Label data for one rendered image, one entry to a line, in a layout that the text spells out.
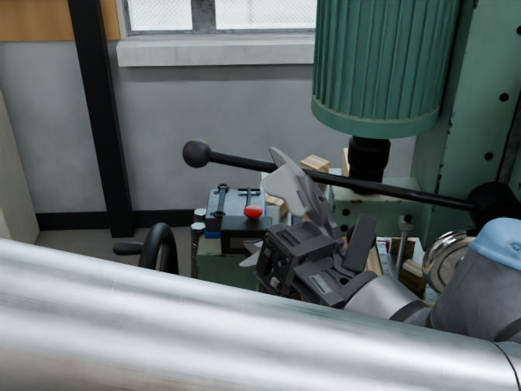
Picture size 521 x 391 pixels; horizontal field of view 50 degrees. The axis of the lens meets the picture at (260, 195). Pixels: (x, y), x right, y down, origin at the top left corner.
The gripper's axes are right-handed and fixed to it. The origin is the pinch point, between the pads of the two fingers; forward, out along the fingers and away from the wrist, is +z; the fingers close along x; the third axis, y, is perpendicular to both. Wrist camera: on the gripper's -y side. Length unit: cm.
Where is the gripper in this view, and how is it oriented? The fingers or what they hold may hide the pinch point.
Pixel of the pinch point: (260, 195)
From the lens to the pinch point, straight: 72.6
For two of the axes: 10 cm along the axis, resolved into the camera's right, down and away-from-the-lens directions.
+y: -7.6, 2.1, -6.2
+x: -2.3, 8.0, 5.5
